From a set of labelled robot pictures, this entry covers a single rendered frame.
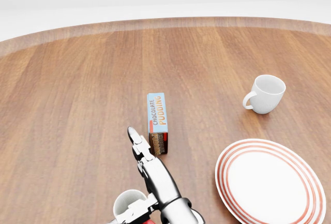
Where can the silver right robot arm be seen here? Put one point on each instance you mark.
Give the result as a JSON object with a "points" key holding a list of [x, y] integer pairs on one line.
{"points": [[178, 213]]}

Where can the red mug with white inside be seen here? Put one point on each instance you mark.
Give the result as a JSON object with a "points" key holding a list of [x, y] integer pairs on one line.
{"points": [[124, 200]]}

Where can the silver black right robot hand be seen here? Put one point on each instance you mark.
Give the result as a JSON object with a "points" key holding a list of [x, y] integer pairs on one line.
{"points": [[159, 177]]}

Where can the white plate with red rings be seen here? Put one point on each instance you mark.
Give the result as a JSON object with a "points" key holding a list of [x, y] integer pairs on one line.
{"points": [[269, 182]]}

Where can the blue chocolate pudding box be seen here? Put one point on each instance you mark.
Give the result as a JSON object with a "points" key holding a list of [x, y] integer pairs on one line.
{"points": [[156, 112]]}

